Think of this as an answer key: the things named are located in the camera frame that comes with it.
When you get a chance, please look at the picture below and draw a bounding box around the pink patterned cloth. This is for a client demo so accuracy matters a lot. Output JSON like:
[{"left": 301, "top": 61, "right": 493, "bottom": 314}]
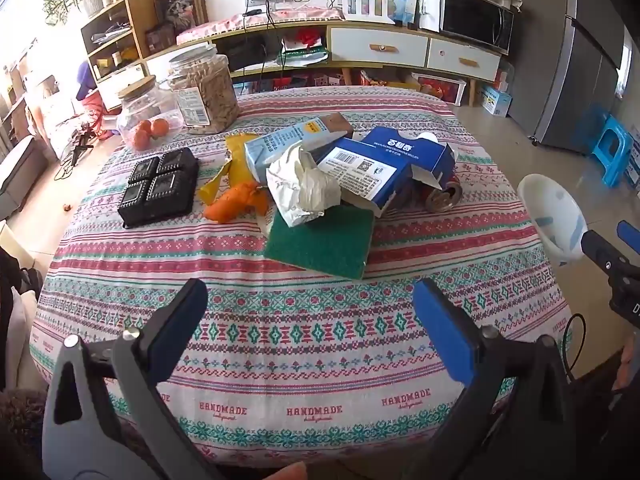
[{"left": 176, "top": 6, "right": 346, "bottom": 43}]

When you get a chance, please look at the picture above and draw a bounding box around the green scouring sponge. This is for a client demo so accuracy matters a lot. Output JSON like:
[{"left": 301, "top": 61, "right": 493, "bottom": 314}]
[{"left": 263, "top": 204, "right": 377, "bottom": 281}]

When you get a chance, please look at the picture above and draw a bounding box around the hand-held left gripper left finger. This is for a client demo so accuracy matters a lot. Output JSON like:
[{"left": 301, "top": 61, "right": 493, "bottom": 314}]
[{"left": 42, "top": 278, "right": 226, "bottom": 480}]

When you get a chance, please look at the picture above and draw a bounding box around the red drink can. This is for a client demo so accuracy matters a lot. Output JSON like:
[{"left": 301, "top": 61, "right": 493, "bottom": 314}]
[{"left": 410, "top": 172, "right": 463, "bottom": 212}]

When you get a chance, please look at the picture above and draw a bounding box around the blue plastic stool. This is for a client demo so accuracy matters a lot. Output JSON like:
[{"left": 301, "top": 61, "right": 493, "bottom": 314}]
[{"left": 590, "top": 115, "right": 635, "bottom": 188}]

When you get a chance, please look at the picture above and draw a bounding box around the white plastic bin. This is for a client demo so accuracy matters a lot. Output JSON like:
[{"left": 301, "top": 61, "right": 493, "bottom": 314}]
[{"left": 516, "top": 174, "right": 588, "bottom": 267}]

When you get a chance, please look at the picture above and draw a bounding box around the grey refrigerator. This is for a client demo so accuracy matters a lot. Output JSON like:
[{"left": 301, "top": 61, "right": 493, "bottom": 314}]
[{"left": 500, "top": 0, "right": 633, "bottom": 153}]

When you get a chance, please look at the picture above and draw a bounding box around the glass jar with wooden lid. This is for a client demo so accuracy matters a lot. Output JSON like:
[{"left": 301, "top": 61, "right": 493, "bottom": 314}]
[{"left": 116, "top": 75, "right": 183, "bottom": 152}]

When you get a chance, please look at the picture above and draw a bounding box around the clear plastic snack jar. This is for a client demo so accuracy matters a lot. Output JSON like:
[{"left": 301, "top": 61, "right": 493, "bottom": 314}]
[{"left": 167, "top": 43, "right": 241, "bottom": 135}]

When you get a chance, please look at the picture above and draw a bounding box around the light blue carton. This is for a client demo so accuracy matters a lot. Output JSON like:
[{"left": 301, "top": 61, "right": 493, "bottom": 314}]
[{"left": 243, "top": 117, "right": 347, "bottom": 183}]

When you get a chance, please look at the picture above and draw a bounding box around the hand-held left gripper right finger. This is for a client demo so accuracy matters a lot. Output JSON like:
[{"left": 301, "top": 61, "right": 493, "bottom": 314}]
[{"left": 412, "top": 279, "right": 583, "bottom": 480}]

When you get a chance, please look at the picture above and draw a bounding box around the black microwave oven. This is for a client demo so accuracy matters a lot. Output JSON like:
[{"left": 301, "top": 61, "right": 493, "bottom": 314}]
[{"left": 439, "top": 0, "right": 516, "bottom": 56}]

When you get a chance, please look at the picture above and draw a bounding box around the green bag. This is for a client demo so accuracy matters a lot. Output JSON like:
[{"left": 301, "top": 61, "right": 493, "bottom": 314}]
[{"left": 285, "top": 35, "right": 328, "bottom": 68}]

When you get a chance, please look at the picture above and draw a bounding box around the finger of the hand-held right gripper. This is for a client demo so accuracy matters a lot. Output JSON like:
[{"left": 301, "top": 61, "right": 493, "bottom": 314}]
[
  {"left": 581, "top": 229, "right": 632, "bottom": 274},
  {"left": 616, "top": 219, "right": 640, "bottom": 257}
]

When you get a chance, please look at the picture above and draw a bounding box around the yellow wrapper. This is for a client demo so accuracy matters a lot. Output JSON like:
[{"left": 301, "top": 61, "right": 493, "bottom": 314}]
[{"left": 198, "top": 131, "right": 261, "bottom": 206}]

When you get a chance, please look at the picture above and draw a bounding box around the wooden shelf unit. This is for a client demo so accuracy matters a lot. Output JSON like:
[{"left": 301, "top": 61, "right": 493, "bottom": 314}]
[{"left": 80, "top": 0, "right": 151, "bottom": 98}]

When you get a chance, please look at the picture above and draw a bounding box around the black four-compartment tray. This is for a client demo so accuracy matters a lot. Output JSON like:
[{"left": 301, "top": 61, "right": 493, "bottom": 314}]
[{"left": 117, "top": 147, "right": 199, "bottom": 228}]

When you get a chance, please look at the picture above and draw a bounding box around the dark blue cardboard box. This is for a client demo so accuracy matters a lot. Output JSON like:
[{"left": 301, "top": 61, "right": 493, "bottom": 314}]
[{"left": 316, "top": 126, "right": 460, "bottom": 218}]

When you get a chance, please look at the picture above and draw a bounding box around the framed picture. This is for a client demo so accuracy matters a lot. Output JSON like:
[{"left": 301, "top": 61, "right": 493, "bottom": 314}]
[{"left": 154, "top": 0, "right": 208, "bottom": 36}]

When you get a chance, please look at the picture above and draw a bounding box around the wooden tv cabinet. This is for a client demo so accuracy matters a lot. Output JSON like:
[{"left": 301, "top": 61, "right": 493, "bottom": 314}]
[{"left": 145, "top": 19, "right": 503, "bottom": 108}]

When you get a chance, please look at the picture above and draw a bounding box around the crumpled white tissue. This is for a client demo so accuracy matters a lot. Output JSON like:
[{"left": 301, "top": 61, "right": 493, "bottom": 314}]
[{"left": 266, "top": 141, "right": 343, "bottom": 228}]

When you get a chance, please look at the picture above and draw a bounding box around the white and blue carton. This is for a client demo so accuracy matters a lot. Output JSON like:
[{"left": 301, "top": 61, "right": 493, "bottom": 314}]
[{"left": 481, "top": 82, "right": 513, "bottom": 118}]

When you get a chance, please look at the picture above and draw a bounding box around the black cable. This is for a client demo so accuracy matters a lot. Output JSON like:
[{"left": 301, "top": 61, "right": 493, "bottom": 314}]
[{"left": 560, "top": 312, "right": 588, "bottom": 381}]

